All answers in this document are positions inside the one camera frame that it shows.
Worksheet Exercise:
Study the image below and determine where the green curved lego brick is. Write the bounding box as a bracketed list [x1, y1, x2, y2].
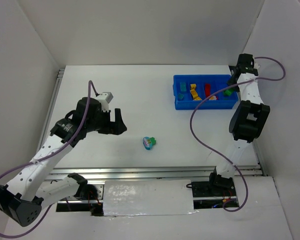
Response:
[223, 88, 234, 97]

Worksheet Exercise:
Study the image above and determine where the red lego brick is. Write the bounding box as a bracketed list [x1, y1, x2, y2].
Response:
[204, 83, 211, 99]

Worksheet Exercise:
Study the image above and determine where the small green lego brick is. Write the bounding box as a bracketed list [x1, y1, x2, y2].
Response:
[149, 137, 156, 146]

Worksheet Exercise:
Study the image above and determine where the small yellow lego brick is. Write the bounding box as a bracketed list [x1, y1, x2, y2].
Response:
[190, 83, 197, 90]

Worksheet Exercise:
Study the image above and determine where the turquoise small lego brick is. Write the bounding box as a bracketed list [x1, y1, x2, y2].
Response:
[177, 93, 185, 101]

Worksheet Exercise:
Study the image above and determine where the yellow curved lego brick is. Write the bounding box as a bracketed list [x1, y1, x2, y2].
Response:
[193, 96, 202, 101]

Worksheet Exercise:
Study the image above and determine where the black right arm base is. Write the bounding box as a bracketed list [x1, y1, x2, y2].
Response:
[185, 181, 239, 210]

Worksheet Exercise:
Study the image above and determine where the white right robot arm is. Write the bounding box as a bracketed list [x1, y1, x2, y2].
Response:
[172, 53, 271, 189]

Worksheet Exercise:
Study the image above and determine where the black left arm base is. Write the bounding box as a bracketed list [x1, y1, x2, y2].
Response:
[55, 183, 105, 217]

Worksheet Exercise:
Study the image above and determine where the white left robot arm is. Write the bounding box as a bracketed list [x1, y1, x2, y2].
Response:
[0, 97, 127, 227]

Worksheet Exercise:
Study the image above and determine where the flower printed lego piece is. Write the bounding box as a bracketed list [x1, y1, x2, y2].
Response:
[209, 95, 219, 101]

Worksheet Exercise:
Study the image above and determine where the blue plastic bin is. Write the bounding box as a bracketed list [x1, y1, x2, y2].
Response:
[172, 74, 239, 110]

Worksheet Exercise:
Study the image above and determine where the silver foil covered board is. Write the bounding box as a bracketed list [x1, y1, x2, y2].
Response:
[103, 179, 195, 217]

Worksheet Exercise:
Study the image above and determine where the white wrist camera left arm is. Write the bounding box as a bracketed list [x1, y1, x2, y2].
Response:
[96, 92, 113, 112]

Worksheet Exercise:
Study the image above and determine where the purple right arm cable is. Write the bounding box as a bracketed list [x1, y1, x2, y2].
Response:
[189, 56, 288, 213]

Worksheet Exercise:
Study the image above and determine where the aluminium frame rail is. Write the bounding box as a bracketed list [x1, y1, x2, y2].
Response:
[46, 166, 263, 180]

